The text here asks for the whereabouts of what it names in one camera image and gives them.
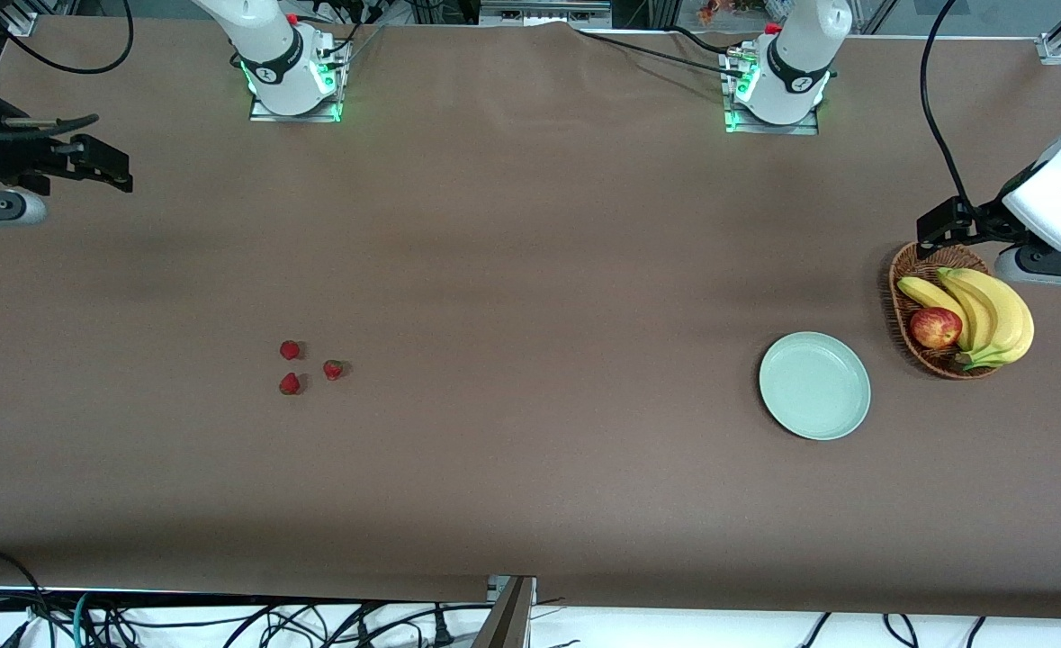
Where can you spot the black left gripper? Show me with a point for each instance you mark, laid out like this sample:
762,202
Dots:
986,219

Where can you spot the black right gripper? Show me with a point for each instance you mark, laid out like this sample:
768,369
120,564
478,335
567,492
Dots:
10,155

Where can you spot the red strawberry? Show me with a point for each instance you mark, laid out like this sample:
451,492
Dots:
333,369
290,350
289,384

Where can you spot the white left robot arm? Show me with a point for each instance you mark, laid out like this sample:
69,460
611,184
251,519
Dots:
800,54

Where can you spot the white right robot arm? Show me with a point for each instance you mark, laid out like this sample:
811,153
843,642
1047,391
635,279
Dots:
269,45

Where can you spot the pale green plate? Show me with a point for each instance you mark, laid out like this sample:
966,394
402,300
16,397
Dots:
813,387

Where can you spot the yellow banana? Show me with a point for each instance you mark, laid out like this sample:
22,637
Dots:
930,295
975,310
1016,319

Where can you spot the brown wicker basket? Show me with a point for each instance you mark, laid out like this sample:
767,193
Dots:
901,315

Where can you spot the red apple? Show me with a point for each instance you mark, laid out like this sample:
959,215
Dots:
935,328

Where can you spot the orange background object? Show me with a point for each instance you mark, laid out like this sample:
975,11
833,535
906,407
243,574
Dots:
717,11

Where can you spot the grey metal background box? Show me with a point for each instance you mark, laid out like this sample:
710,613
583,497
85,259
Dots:
543,11

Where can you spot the brown table cover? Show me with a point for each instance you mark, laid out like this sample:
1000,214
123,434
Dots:
530,495

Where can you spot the aluminium table post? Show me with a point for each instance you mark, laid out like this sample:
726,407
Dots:
508,616

